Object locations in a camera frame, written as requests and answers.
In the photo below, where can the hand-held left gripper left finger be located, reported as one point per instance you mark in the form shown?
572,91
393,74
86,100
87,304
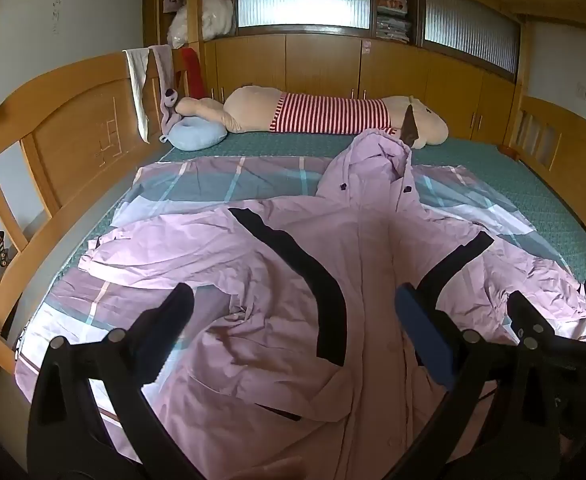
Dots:
165,332

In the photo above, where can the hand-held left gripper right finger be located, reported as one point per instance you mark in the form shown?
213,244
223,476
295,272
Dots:
423,332

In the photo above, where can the pink jacket with black stripes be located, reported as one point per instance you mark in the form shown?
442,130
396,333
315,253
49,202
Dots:
293,350

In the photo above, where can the wooden footboard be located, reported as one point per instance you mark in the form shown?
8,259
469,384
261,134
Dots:
573,130

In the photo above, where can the plaid bed sheet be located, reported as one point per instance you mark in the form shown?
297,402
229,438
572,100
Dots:
253,180

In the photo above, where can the blue round pillow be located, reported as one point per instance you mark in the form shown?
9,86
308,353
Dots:
195,135

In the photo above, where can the small purple plush toy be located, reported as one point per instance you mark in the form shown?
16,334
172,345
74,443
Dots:
169,110

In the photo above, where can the wooden headboard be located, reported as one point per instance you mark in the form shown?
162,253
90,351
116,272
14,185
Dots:
73,125

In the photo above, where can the large plush dog striped shirt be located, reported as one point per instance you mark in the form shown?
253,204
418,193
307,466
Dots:
253,110

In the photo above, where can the white hanging cloth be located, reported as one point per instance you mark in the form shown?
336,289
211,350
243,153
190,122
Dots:
138,85

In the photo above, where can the red hanging cloth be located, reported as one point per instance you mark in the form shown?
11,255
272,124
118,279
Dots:
193,72

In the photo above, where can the lilac hanging cloth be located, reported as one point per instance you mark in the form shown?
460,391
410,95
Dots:
163,67

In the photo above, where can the narrow frosted glass window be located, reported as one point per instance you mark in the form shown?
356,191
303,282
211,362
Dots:
473,30

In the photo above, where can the pink sticker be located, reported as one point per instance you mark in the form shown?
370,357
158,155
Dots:
367,47

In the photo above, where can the clear plastic bag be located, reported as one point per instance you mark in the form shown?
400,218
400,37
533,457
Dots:
182,30

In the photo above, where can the white stuffed plastic bag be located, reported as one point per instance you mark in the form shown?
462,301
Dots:
218,12

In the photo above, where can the stack of magazines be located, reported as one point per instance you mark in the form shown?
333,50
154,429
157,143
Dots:
393,7

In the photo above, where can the white wall switch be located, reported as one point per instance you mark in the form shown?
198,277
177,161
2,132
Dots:
581,91

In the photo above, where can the wooden wall cabinets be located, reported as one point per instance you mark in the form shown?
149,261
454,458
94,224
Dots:
323,62

